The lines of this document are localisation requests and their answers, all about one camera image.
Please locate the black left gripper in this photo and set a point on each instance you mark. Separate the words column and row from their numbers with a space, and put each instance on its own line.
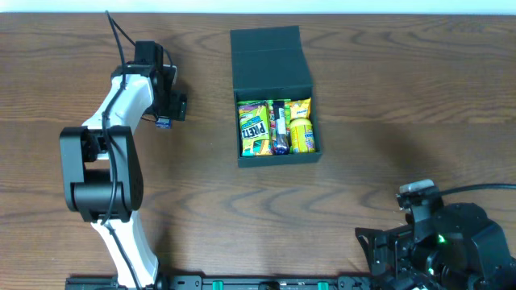
column 177, row 106

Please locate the blue gum pack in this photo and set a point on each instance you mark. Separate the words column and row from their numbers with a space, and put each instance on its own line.
column 164, row 123

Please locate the yellow Pretz snack box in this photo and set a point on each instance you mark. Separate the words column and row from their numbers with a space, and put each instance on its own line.
column 255, row 129

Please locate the green Haribo gummy bag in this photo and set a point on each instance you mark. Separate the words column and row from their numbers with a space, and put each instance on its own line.
column 271, row 113

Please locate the blue fruit and nut bar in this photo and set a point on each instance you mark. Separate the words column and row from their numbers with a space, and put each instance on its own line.
column 281, row 144

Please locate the yellow Julie's Le-mond biscuit pack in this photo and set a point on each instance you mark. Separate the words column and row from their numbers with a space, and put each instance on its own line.
column 299, row 108

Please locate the yellow Mentos candy bottle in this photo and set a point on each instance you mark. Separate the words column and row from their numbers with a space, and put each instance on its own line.
column 302, row 136

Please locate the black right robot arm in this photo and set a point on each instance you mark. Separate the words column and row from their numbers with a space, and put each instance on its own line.
column 441, row 246

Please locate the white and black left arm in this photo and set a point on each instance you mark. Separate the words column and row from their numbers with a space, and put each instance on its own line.
column 102, row 177

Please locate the black open gift box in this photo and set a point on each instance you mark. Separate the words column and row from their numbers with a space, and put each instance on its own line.
column 269, row 63

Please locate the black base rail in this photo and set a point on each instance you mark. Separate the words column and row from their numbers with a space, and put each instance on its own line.
column 196, row 282

